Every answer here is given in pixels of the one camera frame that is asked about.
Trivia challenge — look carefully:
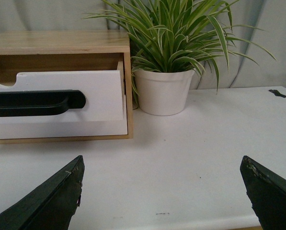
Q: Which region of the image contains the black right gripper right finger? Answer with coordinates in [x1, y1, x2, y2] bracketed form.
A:
[240, 156, 286, 230]

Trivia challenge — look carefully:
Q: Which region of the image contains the green spider plant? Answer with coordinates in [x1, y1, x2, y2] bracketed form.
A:
[82, 0, 277, 109]

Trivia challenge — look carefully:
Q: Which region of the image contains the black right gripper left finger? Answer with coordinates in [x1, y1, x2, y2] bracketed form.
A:
[0, 155, 85, 230]

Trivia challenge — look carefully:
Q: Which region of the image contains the wooden drawer cabinet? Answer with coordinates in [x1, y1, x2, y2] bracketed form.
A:
[0, 31, 133, 144]

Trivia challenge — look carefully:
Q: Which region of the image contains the black drawer handle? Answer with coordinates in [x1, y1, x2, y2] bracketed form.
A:
[0, 90, 86, 117]

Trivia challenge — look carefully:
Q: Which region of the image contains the white drawer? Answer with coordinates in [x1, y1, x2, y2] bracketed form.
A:
[0, 69, 125, 124]
[0, 93, 127, 139]

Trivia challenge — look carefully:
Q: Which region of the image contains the white plant pot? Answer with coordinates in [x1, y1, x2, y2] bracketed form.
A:
[134, 70, 195, 116]

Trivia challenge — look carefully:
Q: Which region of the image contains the black tape piece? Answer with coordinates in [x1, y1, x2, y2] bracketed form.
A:
[268, 89, 286, 98]

